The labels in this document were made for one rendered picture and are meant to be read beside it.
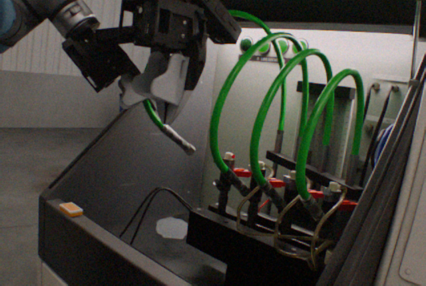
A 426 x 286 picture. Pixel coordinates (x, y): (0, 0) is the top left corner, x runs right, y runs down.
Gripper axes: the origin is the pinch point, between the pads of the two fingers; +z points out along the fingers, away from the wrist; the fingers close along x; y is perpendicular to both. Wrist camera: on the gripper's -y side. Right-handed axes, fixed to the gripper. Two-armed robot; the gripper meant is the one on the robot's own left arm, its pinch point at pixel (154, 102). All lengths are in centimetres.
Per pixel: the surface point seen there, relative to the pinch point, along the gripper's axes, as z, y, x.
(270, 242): 33.1, 2.8, 11.2
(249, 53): 3.2, -14.9, 15.4
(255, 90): 16.6, -31.0, -23.8
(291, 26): 7.4, -43.6, -9.0
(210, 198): 37, -4, -42
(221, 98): 5.8, -5.3, 16.3
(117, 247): 15.4, 23.6, 4.6
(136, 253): 17.9, 21.8, 6.6
